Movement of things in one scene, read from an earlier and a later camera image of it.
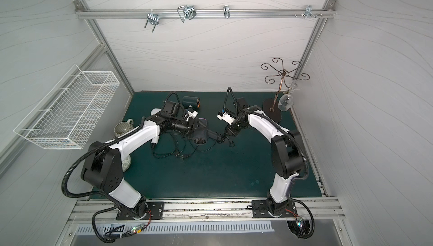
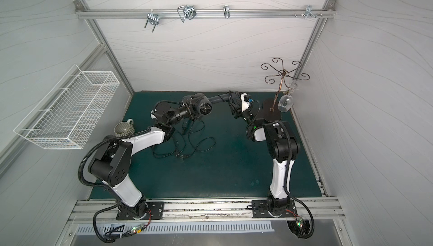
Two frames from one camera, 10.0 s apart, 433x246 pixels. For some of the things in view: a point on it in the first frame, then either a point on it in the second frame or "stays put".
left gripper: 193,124 → 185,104
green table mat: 195,156 stays put
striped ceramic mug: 123,127 stays put
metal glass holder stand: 271,107 stays put
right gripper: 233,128 → 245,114
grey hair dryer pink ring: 201,132 → 203,104
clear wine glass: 286,101 stays put
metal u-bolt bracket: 188,11 stays put
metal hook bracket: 153,18 stays put
